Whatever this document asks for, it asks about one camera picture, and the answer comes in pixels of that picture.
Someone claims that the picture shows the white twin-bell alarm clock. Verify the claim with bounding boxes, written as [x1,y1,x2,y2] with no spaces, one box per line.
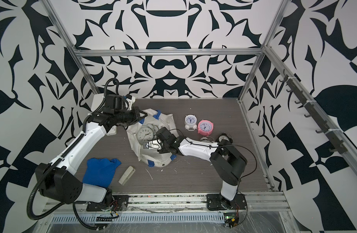
[136,123,159,145]

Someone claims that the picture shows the small white twin-bell clock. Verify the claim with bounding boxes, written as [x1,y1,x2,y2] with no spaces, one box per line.
[184,115,197,132]

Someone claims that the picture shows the white canvas bag blue handles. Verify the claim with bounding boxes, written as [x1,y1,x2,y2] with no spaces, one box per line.
[127,109,178,168]

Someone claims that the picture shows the pink alarm clock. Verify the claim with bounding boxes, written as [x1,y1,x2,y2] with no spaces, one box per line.
[197,120,214,136]

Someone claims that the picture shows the small black alarm clock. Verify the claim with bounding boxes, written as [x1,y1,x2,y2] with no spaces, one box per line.
[142,140,162,150]

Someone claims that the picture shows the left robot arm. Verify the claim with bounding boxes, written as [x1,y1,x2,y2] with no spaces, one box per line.
[28,94,147,205]

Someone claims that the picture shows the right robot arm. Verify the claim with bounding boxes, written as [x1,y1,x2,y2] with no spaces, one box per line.
[156,127,247,201]

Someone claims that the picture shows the beige rectangular block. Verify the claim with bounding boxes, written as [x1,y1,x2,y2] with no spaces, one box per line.
[118,166,136,186]

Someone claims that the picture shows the blue cloth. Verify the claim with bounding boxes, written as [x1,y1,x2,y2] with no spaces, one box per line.
[82,158,122,188]

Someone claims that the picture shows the small green circuit board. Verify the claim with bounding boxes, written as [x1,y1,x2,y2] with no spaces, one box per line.
[224,212,239,228]

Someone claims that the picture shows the black hook rack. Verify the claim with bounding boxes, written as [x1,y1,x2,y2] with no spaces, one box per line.
[281,71,348,154]

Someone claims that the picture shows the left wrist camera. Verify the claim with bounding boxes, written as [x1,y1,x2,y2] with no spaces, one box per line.
[125,94,136,110]

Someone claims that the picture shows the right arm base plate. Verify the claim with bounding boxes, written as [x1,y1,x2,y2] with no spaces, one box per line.
[206,193,247,211]

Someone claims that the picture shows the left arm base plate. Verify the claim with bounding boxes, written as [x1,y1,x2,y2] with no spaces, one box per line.
[86,195,129,212]

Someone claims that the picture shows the white slotted cable duct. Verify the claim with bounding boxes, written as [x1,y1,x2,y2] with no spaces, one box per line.
[50,212,226,224]

